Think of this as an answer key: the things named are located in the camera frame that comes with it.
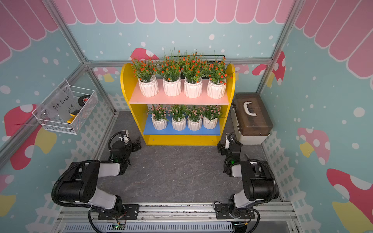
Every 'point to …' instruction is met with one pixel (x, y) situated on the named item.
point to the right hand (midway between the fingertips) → (228, 140)
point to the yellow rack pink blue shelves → (160, 106)
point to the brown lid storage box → (251, 118)
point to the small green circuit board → (118, 227)
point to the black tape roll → (82, 100)
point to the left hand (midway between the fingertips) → (133, 139)
